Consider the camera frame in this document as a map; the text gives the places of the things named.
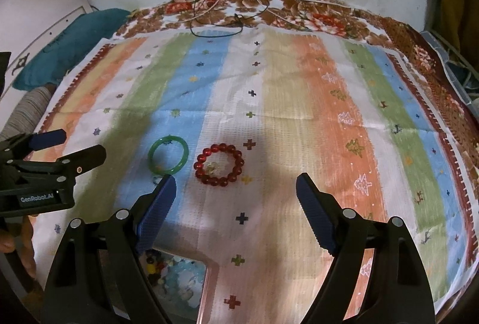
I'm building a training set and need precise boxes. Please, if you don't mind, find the yellow and black bead bracelet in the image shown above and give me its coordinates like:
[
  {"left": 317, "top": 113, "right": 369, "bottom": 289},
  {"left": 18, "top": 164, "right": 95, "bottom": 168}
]
[{"left": 144, "top": 248, "right": 170, "bottom": 284}]

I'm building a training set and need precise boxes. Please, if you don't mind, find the green jade bangle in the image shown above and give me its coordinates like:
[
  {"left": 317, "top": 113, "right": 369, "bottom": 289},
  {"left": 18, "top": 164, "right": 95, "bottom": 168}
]
[{"left": 147, "top": 135, "right": 189, "bottom": 175}]

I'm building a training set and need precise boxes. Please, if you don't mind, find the light blue bead bracelet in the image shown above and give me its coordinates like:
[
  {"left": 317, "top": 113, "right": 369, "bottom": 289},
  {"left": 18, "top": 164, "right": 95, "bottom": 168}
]
[{"left": 164, "top": 259, "right": 207, "bottom": 310}]

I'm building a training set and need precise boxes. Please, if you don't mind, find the dark red bead bracelet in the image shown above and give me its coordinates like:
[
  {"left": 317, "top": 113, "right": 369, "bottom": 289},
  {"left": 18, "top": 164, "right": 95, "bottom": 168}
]
[{"left": 193, "top": 142, "right": 246, "bottom": 188}]

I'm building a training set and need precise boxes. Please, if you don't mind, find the pink jewelry box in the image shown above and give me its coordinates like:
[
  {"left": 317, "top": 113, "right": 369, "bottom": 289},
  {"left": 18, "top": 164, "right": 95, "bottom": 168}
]
[{"left": 140, "top": 247, "right": 219, "bottom": 323}]

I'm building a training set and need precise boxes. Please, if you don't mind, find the person's left hand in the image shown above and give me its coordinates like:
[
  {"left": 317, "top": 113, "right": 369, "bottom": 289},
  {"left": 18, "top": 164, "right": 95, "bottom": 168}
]
[{"left": 1, "top": 215, "right": 37, "bottom": 279}]

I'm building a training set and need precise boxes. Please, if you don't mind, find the striped grey cushion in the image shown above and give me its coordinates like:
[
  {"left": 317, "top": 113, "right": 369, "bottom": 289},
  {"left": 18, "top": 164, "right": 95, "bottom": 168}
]
[{"left": 1, "top": 83, "right": 57, "bottom": 142}]

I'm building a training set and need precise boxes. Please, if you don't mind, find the teal pillow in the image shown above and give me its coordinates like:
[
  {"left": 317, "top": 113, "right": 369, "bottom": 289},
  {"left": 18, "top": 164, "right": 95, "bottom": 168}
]
[{"left": 13, "top": 8, "right": 130, "bottom": 91}]

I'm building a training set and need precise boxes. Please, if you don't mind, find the striped colourful cloth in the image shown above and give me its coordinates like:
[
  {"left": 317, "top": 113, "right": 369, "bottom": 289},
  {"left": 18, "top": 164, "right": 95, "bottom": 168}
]
[{"left": 33, "top": 26, "right": 478, "bottom": 323}]

